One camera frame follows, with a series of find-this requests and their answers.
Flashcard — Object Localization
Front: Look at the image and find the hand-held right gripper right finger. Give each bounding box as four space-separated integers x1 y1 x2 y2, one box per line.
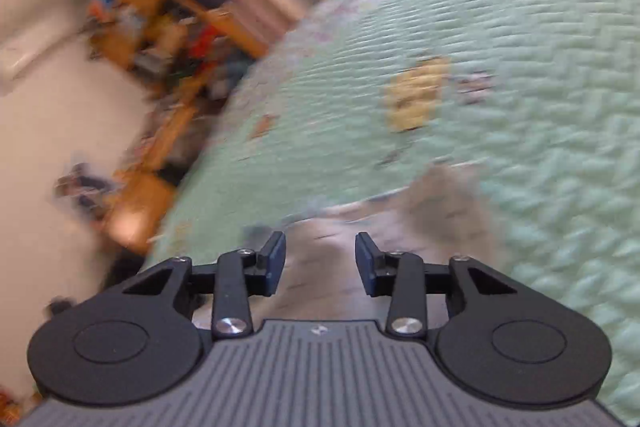
354 231 518 339

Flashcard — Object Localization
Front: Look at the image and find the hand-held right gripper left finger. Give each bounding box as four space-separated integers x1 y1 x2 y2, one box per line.
122 230 287 341

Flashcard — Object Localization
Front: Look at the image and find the green quilted bedspread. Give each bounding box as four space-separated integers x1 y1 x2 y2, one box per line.
145 0 640 413

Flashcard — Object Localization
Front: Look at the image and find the white star-print shirt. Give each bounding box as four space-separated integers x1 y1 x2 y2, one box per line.
192 162 507 334

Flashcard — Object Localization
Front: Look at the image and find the wooden desk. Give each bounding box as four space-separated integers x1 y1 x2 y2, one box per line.
102 102 217 244

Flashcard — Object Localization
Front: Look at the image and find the wooden bookshelf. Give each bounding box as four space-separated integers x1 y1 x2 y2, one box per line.
85 0 271 108

